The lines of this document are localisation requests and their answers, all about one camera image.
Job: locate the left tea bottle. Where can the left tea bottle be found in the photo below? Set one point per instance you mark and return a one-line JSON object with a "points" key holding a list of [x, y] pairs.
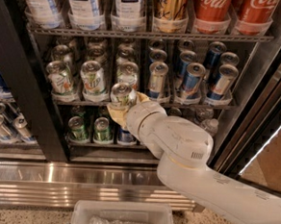
{"points": [[45, 13]]}

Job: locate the second row middle 7up can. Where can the second row middle 7up can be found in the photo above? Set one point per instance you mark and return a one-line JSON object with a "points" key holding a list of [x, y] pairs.
{"points": [[97, 53]]}

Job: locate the rear clear water bottle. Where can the rear clear water bottle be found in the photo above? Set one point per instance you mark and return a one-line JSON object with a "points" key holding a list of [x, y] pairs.
{"points": [[202, 114]]}

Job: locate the silver red bull can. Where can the silver red bull can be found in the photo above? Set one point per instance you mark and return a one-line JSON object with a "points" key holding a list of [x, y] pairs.
{"points": [[156, 83], [157, 56]]}

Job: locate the front blue red bull can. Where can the front blue red bull can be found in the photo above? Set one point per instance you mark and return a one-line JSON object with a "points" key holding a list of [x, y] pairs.
{"points": [[195, 73]]}

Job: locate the tea bottle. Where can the tea bottle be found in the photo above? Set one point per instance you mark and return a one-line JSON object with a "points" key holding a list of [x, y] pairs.
{"points": [[86, 13], [128, 16], [45, 13]]}

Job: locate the coca cola can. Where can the coca cola can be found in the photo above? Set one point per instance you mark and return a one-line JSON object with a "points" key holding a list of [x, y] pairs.
{"points": [[209, 13], [254, 16]]}

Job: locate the tall blue red bull can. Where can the tall blue red bull can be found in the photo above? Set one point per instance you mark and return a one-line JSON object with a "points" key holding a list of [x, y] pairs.
{"points": [[216, 49]]}

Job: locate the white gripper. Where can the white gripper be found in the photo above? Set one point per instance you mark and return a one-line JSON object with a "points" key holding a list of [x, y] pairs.
{"points": [[135, 116]]}

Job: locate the front silver red bull can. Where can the front silver red bull can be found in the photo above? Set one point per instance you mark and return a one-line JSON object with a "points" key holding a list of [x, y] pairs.
{"points": [[156, 83]]}

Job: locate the left green can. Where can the left green can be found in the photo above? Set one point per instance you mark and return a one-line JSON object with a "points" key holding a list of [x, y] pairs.
{"points": [[77, 129]]}

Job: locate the left coca cola can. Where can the left coca cola can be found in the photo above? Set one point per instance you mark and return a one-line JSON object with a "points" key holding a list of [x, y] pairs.
{"points": [[209, 13]]}

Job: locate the second row 7up can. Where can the second row 7up can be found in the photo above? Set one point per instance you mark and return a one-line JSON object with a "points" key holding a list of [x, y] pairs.
{"points": [[128, 72], [63, 54], [97, 53]]}

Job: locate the black fridge center post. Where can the black fridge center post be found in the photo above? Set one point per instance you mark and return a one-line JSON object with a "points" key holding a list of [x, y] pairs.
{"points": [[20, 66]]}

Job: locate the fridge glass door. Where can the fridge glass door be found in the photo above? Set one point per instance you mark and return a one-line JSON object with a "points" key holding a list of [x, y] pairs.
{"points": [[248, 146]]}

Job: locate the rear right red bull can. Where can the rear right red bull can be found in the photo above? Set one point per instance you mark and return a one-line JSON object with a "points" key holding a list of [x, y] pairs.
{"points": [[229, 58]]}

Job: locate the clear water bottle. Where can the clear water bottle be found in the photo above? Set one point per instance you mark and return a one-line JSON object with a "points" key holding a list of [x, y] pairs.
{"points": [[210, 125], [202, 114]]}

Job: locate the right front red bull can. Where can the right front red bull can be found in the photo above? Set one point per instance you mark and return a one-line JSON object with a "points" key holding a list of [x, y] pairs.
{"points": [[226, 75]]}

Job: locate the second row left 7up can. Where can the second row left 7up can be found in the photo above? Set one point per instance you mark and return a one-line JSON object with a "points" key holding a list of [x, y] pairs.
{"points": [[63, 54]]}

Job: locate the clear plastic bin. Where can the clear plastic bin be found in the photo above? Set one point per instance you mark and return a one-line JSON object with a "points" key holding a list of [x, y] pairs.
{"points": [[106, 212]]}

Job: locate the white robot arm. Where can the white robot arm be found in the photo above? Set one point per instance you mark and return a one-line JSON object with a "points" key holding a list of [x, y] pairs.
{"points": [[183, 150]]}

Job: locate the front clear water bottle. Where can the front clear water bottle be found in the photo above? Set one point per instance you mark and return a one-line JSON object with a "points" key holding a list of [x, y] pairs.
{"points": [[210, 125]]}

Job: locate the right coca cola can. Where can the right coca cola can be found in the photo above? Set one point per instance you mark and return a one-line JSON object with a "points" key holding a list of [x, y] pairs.
{"points": [[254, 16]]}

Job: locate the green can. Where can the green can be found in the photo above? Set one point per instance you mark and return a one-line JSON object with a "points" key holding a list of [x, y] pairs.
{"points": [[102, 130], [77, 129]]}

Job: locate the right tea bottle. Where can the right tea bottle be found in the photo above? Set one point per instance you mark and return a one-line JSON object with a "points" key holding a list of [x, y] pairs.
{"points": [[128, 16]]}

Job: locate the right green can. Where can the right green can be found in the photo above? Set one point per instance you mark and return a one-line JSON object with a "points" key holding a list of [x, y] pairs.
{"points": [[102, 130]]}

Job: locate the steel fridge base grille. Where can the steel fridge base grille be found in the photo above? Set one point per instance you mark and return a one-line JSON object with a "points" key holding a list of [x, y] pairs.
{"points": [[61, 185]]}

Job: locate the left blue pepsi can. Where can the left blue pepsi can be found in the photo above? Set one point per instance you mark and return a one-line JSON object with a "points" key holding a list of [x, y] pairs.
{"points": [[125, 138]]}

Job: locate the left compartment right can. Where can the left compartment right can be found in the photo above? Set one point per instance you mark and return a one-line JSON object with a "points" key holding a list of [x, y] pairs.
{"points": [[21, 126]]}

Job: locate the gold drink can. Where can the gold drink can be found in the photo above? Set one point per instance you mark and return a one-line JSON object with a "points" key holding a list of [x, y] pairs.
{"points": [[170, 15]]}

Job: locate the middle tea bottle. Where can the middle tea bottle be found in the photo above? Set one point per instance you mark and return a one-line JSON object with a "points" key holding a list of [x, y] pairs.
{"points": [[86, 13]]}

